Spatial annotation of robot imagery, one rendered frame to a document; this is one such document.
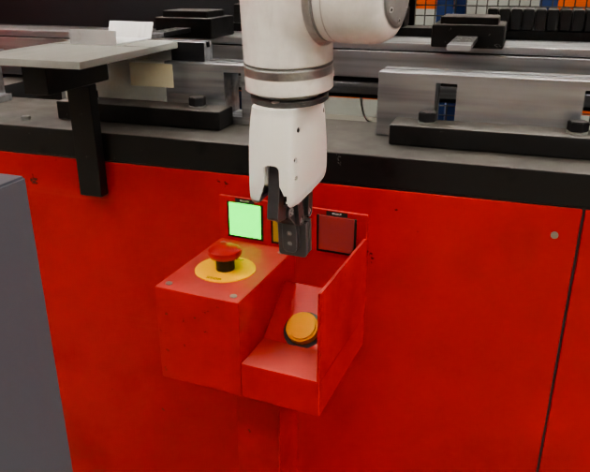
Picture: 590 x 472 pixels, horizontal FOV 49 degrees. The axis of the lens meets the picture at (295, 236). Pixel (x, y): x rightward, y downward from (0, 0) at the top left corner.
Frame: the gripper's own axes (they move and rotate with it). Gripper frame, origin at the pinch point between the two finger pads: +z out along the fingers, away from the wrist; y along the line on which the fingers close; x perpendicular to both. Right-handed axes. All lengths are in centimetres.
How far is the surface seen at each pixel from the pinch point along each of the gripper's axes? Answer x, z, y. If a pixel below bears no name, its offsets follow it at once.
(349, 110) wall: -137, 120, -439
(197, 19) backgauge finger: -42, -13, -55
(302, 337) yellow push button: 0.6, 12.7, 0.5
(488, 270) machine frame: 18.2, 13.9, -24.1
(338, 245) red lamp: 1.5, 5.8, -9.7
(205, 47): -30.5, -11.5, -36.9
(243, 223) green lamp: -11.3, 4.8, -9.8
